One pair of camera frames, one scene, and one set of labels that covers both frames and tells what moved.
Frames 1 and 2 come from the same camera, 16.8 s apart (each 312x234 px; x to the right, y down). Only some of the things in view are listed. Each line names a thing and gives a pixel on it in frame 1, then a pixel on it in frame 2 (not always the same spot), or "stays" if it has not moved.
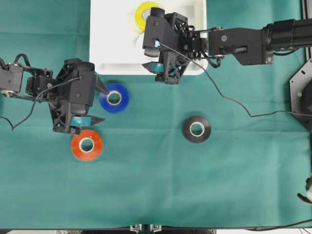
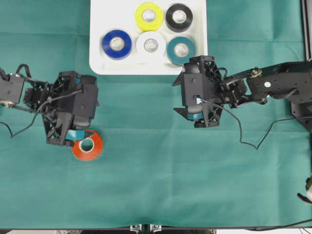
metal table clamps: x=154 y=229 stays
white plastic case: x=116 y=43 stays
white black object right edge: x=307 y=198 stays
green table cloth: x=247 y=173 stays
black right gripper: x=176 y=59 → x=205 y=89
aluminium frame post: x=306 y=13 stays
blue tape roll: x=116 y=99 → x=117 y=44
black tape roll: x=187 y=131 → x=179 y=17
